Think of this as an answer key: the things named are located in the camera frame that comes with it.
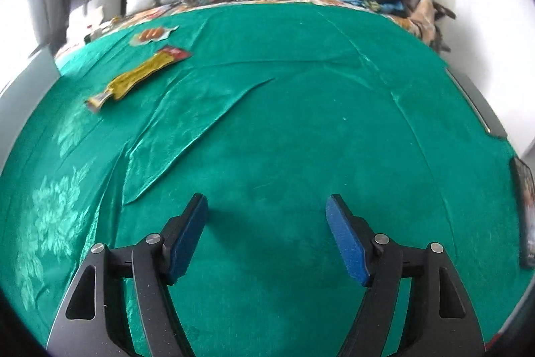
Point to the dark brown chair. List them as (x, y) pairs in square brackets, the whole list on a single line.
[(443, 22)]

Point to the green tablecloth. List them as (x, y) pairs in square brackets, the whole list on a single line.
[(292, 110)]

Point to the grey phone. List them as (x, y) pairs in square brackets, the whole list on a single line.
[(476, 102)]

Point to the black phone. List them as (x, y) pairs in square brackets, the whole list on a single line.
[(526, 210)]

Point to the white cardboard box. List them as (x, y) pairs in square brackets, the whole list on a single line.
[(25, 102)]

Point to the long yellow snack packet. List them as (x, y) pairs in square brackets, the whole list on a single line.
[(133, 79)]

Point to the red snack packet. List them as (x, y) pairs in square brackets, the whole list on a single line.
[(177, 53)]

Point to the clear sausage packet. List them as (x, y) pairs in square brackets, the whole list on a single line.
[(150, 35)]

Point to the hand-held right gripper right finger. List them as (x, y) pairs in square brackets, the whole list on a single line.
[(347, 240)]

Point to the window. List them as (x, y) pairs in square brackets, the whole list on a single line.
[(16, 18)]

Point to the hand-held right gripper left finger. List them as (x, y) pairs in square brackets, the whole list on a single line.
[(188, 240)]

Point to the beige blanket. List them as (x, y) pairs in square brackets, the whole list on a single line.
[(418, 5)]

